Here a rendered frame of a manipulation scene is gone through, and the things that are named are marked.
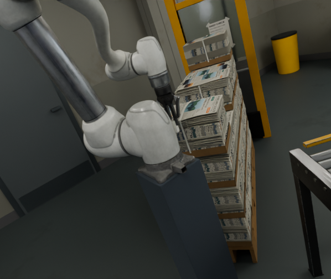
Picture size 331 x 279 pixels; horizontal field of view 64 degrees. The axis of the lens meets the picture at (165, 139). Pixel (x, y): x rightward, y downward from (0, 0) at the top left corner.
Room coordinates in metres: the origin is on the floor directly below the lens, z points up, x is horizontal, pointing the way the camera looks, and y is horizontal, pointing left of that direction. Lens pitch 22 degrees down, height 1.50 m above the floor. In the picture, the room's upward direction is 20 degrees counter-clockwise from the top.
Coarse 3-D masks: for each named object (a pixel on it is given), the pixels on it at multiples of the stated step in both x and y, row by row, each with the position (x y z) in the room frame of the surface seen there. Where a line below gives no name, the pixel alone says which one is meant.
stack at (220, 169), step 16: (240, 112) 2.11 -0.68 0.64; (240, 144) 1.67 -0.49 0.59; (208, 160) 1.25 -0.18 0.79; (224, 160) 1.22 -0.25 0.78; (240, 160) 1.52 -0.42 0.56; (208, 176) 1.27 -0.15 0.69; (224, 176) 1.23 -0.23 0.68; (240, 176) 1.38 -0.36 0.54; (224, 192) 1.25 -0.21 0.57; (240, 192) 1.26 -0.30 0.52; (224, 208) 1.26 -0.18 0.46; (240, 208) 1.22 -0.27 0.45; (224, 224) 1.27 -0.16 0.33; (240, 224) 1.23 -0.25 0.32; (240, 240) 1.24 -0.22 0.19; (256, 240) 1.36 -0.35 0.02; (256, 256) 1.24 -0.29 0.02
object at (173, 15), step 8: (168, 0) 2.97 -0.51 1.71; (168, 8) 2.98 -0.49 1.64; (168, 16) 2.99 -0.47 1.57; (176, 16) 2.95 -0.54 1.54; (176, 24) 2.96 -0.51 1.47; (176, 32) 2.97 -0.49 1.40; (176, 40) 2.98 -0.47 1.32; (184, 40) 2.96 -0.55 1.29; (184, 56) 2.97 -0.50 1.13; (184, 64) 2.98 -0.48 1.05
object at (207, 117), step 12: (216, 96) 1.43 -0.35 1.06; (192, 108) 1.37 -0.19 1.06; (204, 108) 1.29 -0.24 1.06; (216, 108) 1.22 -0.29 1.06; (192, 120) 1.24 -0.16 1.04; (204, 120) 1.21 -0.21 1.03; (216, 120) 1.19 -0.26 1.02; (192, 132) 1.25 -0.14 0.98; (204, 132) 1.22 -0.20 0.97; (216, 132) 1.19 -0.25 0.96; (204, 144) 1.22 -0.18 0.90; (216, 144) 1.20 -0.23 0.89
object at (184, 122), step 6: (186, 102) 1.52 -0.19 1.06; (192, 102) 1.48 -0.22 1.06; (186, 108) 1.41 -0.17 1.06; (180, 114) 1.35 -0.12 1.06; (186, 114) 1.32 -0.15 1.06; (180, 120) 1.27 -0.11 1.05; (186, 120) 1.26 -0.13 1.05; (186, 126) 1.26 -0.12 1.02; (180, 132) 1.27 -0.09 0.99; (186, 132) 1.26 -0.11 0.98; (180, 138) 1.27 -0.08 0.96; (186, 144) 1.26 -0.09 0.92; (192, 144) 1.25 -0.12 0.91; (186, 150) 1.27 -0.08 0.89; (192, 150) 1.26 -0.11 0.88
